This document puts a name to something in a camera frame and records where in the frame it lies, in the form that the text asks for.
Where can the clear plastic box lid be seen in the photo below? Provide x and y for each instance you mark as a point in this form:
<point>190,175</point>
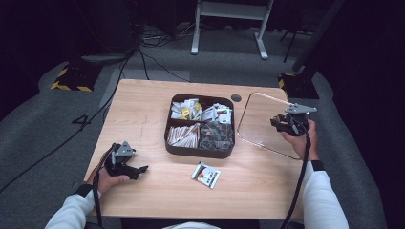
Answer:
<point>261,127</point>

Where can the white metal stand frame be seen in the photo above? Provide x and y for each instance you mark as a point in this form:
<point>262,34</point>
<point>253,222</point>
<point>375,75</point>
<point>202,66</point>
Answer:
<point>232,9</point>

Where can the black yellow striped stand base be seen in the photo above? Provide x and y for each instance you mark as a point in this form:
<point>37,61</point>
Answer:
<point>297,87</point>
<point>74,79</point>

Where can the person's white torso clothing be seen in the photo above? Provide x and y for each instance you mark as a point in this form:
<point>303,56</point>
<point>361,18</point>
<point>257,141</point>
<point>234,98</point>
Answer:
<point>191,225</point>

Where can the pile of brown white stick sachets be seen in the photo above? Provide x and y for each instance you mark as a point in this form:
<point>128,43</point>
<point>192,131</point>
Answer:
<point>183,136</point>

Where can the white printed sachet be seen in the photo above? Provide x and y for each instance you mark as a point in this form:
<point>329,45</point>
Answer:
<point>206,175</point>

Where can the dark brown compartment box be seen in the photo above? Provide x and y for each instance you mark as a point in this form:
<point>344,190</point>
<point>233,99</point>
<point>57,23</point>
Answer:
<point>197,152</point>

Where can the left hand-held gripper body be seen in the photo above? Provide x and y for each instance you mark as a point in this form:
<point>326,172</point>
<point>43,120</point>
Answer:
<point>119,163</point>

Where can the person's left hand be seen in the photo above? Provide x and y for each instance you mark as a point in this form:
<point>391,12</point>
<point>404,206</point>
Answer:
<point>106,183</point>

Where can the black tripod legs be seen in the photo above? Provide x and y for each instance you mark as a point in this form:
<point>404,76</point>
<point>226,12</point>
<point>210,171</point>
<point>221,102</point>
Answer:
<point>291,41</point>

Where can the pile of dark packets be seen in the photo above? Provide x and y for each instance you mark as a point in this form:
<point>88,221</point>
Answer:
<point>218,137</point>

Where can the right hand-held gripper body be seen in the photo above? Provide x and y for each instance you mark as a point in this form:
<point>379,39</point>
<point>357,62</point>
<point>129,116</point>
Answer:
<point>297,124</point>

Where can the dark round table grommet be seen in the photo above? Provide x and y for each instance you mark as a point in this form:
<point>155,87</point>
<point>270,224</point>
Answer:
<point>236,98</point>

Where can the black slanted post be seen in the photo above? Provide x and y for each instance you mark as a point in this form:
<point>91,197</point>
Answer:
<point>318,35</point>

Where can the pile of white printed packets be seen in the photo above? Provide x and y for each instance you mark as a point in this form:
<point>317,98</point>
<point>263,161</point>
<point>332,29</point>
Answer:
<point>219,113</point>

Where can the black wristband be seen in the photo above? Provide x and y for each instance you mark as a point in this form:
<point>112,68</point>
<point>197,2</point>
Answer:
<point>84,190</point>
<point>317,165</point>

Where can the pile of white yellow tea bags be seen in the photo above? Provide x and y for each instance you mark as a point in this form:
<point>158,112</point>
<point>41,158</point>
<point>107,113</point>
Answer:
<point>186,109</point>

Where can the person's right hand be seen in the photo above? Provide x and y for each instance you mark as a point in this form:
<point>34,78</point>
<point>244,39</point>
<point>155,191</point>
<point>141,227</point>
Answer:
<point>304,146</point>

